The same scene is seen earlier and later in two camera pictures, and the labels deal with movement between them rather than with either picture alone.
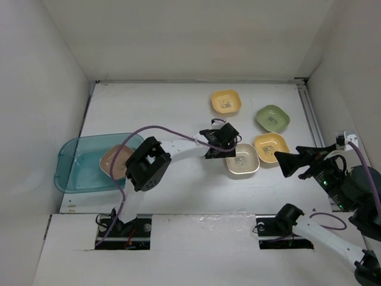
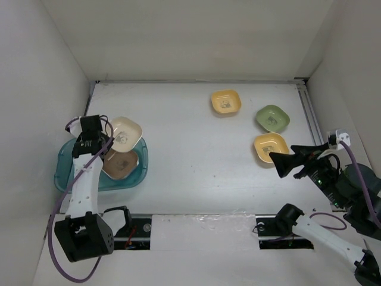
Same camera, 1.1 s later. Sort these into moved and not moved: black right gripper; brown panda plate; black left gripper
Moved: black left gripper
Not moved: brown panda plate; black right gripper
